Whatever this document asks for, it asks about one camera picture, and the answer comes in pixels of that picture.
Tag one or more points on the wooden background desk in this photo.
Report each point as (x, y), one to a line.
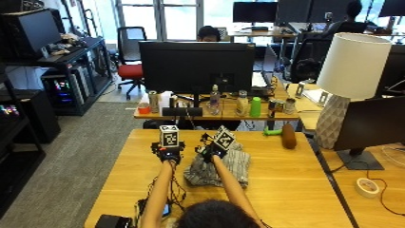
(219, 109)

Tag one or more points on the grey striped cloth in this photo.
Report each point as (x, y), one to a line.
(228, 167)

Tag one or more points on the black cabinet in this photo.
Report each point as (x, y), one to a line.
(37, 115)

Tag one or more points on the black box device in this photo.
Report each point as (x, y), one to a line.
(114, 221)

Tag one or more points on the person's right hand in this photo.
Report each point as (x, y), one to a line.
(211, 152)

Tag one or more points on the black speaker bar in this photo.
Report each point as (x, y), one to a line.
(182, 111)

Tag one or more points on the white table lamp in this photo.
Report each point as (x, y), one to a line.
(348, 82)

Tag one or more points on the left white marker cube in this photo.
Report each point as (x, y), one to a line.
(170, 136)

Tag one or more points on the clear water bottle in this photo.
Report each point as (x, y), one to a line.
(215, 99)

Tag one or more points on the black monitor with stand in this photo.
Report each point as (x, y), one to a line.
(371, 126)

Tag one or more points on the black shelving desk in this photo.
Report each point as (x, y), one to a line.
(81, 72)

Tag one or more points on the right white marker cube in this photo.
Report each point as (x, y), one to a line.
(223, 138)

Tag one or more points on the large black monitor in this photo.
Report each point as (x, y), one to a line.
(196, 66)

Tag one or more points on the black computer tower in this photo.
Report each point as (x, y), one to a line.
(63, 88)

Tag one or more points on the white tape roll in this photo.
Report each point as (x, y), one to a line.
(367, 187)

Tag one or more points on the black office chair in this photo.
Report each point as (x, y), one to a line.
(310, 60)

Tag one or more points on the the person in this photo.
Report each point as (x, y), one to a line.
(218, 214)

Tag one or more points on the black background monitor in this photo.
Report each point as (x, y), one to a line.
(255, 12)

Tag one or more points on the person's left hand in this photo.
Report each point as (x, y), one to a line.
(168, 153)

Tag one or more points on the black smartphone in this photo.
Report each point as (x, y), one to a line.
(166, 209)

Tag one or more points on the glass jar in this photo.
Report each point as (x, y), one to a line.
(290, 106)

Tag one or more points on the red seat office chair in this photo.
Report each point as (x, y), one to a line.
(131, 60)

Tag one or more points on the green plastic cup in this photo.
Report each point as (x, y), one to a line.
(255, 107)

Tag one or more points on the white marker cube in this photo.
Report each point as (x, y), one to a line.
(223, 138)
(170, 136)

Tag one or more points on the orange small cup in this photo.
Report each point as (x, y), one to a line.
(144, 109)

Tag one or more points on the beige bottle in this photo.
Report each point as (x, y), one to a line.
(242, 104)

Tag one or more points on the dark metal can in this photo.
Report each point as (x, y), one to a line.
(272, 108)

